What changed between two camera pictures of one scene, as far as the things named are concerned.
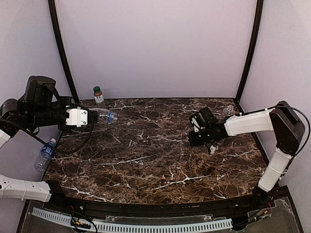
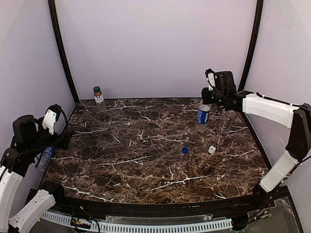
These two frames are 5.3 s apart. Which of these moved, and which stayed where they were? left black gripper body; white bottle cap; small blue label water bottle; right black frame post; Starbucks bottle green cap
Moved: left black gripper body
Stayed: Starbucks bottle green cap; white bottle cap; right black frame post; small blue label water bottle
